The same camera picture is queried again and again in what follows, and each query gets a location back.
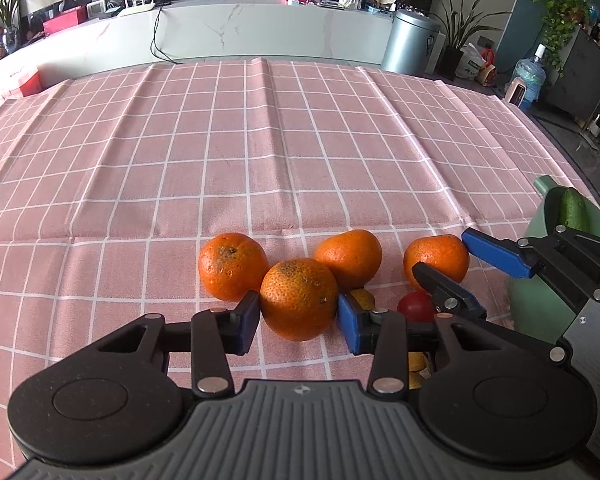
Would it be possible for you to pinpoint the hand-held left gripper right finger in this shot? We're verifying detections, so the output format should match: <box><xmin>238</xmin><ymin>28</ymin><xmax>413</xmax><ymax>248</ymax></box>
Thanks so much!
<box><xmin>336</xmin><ymin>292</ymin><xmax>571</xmax><ymax>403</ymax></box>

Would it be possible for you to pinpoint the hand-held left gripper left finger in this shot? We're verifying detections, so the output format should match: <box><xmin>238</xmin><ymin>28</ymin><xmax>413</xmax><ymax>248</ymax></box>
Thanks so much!
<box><xmin>97</xmin><ymin>291</ymin><xmax>262</xmax><ymax>397</ymax></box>

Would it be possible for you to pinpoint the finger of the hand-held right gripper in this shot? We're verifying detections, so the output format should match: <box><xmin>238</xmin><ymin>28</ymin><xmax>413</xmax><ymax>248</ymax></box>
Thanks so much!
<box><xmin>411</xmin><ymin>261</ymin><xmax>488</xmax><ymax>322</ymax></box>
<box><xmin>461</xmin><ymin>226</ymin><xmax>600</xmax><ymax>311</ymax></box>

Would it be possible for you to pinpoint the orange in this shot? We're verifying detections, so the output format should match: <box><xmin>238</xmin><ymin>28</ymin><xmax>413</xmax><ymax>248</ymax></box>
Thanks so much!
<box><xmin>198</xmin><ymin>232</ymin><xmax>269</xmax><ymax>302</ymax></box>
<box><xmin>260</xmin><ymin>258</ymin><xmax>340</xmax><ymax>342</ymax></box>
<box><xmin>403</xmin><ymin>234</ymin><xmax>470</xmax><ymax>292</ymax></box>
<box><xmin>313</xmin><ymin>229</ymin><xmax>383</xmax><ymax>292</ymax></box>

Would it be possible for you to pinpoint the yellow-green lemon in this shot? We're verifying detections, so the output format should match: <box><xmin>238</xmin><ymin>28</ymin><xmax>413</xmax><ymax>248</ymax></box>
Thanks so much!
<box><xmin>352</xmin><ymin>287</ymin><xmax>436</xmax><ymax>391</ymax></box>

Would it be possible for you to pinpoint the red tomato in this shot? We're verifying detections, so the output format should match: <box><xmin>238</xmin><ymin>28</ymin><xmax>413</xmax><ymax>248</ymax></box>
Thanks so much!
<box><xmin>397</xmin><ymin>291</ymin><xmax>437</xmax><ymax>323</ymax></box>

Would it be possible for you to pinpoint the green bowl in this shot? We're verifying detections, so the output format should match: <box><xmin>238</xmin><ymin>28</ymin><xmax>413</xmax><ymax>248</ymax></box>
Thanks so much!
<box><xmin>507</xmin><ymin>175</ymin><xmax>600</xmax><ymax>351</ymax></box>

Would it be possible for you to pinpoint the green cucumber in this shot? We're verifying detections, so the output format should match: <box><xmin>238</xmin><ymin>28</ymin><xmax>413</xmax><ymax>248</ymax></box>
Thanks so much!
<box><xmin>559</xmin><ymin>187</ymin><xmax>590</xmax><ymax>233</ymax></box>

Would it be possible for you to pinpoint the small pink space heater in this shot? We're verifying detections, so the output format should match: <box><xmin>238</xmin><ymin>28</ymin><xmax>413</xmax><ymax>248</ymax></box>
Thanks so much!
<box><xmin>504</xmin><ymin>77</ymin><xmax>530</xmax><ymax>107</ymax></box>

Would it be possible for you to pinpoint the pink checked tablecloth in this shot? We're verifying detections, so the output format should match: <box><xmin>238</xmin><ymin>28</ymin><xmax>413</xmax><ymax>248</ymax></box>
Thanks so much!
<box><xmin>0</xmin><ymin>57</ymin><xmax>600</xmax><ymax>401</ymax></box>

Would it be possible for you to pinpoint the blue water bottle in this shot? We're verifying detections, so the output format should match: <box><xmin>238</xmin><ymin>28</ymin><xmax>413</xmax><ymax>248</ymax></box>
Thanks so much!
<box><xmin>512</xmin><ymin>42</ymin><xmax>548</xmax><ymax>108</ymax></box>

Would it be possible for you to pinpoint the red bag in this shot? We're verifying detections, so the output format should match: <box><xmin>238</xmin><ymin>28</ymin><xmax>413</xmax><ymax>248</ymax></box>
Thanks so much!
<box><xmin>477</xmin><ymin>47</ymin><xmax>501</xmax><ymax>86</ymax></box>

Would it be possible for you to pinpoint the white plastic bag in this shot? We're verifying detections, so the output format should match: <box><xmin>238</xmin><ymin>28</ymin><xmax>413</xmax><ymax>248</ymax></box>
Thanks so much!
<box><xmin>457</xmin><ymin>42</ymin><xmax>488</xmax><ymax>81</ymax></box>

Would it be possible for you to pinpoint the long-leaf potted plant black pot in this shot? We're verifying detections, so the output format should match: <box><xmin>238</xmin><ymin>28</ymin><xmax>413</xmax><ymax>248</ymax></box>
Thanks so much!
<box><xmin>427</xmin><ymin>0</ymin><xmax>511</xmax><ymax>81</ymax></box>

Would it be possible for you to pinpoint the grey cabinet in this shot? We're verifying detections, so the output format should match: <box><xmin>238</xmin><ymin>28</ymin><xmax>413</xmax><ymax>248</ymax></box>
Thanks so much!
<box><xmin>545</xmin><ymin>25</ymin><xmax>600</xmax><ymax>121</ymax></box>

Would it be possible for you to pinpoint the grey metal trash can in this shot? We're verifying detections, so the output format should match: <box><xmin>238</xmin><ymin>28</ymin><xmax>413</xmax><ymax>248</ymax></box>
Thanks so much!
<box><xmin>380</xmin><ymin>9</ymin><xmax>442</xmax><ymax>76</ymax></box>

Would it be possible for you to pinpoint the trailing vine plant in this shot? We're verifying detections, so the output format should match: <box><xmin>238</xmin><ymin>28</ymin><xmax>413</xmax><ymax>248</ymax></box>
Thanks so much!
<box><xmin>512</xmin><ymin>0</ymin><xmax>593</xmax><ymax>71</ymax></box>

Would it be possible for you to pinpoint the white marble TV cabinet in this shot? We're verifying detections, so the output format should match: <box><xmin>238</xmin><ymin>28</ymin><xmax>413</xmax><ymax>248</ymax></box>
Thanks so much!
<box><xmin>0</xmin><ymin>0</ymin><xmax>396</xmax><ymax>91</ymax></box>

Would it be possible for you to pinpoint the red and white box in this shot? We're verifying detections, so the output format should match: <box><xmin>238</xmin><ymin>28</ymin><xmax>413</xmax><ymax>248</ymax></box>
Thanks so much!
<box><xmin>2</xmin><ymin>66</ymin><xmax>42</xmax><ymax>98</ymax></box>

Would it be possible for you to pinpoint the flat red box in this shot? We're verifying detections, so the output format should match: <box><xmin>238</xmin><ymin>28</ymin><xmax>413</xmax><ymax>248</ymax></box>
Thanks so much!
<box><xmin>42</xmin><ymin>7</ymin><xmax>88</xmax><ymax>36</ymax></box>

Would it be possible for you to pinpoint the black cable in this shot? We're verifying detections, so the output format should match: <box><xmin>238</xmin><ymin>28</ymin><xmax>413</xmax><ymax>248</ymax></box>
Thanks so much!
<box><xmin>150</xmin><ymin>2</ymin><xmax>186</xmax><ymax>63</ymax></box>

